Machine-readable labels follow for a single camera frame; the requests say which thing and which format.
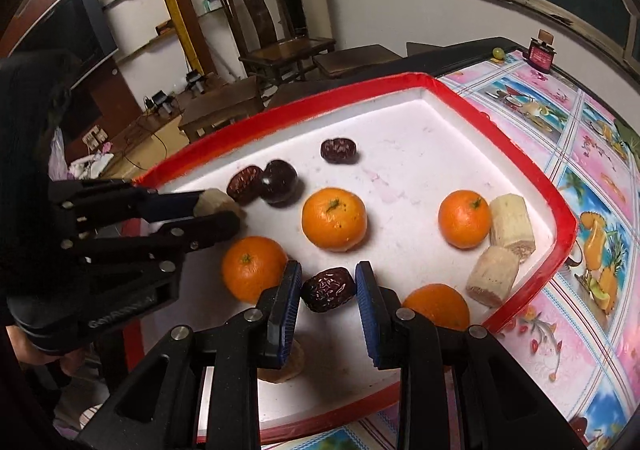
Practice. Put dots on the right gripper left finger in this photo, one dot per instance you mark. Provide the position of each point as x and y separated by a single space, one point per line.
280 306

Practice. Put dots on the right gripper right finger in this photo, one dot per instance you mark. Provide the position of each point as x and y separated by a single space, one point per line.
377 306

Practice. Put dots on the red jujube date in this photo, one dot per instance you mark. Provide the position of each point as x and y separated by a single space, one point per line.
244 187
328 290

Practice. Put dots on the dark wooden armchair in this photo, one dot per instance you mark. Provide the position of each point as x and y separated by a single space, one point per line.
272 59

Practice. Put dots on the small green grape far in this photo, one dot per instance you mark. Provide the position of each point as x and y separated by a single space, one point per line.
498 54

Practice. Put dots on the pink perfume bottle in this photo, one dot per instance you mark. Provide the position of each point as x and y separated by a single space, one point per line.
540 53

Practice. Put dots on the black television screen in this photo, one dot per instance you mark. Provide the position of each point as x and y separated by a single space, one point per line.
78 27

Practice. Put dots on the person's left hand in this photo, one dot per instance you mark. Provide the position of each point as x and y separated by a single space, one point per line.
27 353

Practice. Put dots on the colourful fruit print tablecloth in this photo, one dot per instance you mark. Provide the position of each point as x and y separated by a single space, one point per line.
560 340

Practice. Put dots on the orange mandarin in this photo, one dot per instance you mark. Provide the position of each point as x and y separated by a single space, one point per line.
464 219
252 265
334 219
441 304

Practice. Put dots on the red rimmed white tray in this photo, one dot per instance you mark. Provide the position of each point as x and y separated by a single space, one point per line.
417 141

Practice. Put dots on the dark wooden stool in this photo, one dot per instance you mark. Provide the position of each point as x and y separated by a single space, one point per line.
339 64

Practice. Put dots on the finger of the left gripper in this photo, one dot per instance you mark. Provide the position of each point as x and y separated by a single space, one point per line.
157 207
176 238

